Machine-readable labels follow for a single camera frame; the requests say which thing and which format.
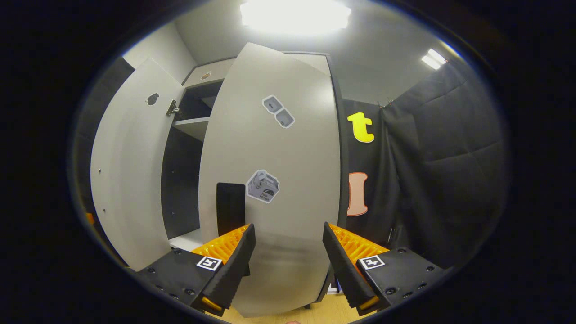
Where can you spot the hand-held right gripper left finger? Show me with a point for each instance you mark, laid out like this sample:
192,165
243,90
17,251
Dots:
234,270

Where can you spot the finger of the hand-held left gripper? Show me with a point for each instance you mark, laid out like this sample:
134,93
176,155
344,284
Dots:
90,219

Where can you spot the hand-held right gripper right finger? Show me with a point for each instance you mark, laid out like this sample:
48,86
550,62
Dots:
344,270

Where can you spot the gray cabinet door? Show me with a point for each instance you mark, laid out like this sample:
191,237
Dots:
292,157
130,171

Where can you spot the gray shoe cabinet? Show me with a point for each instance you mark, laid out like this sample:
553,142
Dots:
180,171

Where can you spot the gray cabinet shelf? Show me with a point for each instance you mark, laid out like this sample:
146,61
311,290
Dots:
195,128
186,242

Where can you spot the small ceiling light panel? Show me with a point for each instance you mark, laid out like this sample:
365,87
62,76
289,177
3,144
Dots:
433,59

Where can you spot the large ceiling light panel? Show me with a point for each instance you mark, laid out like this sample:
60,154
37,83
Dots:
294,15

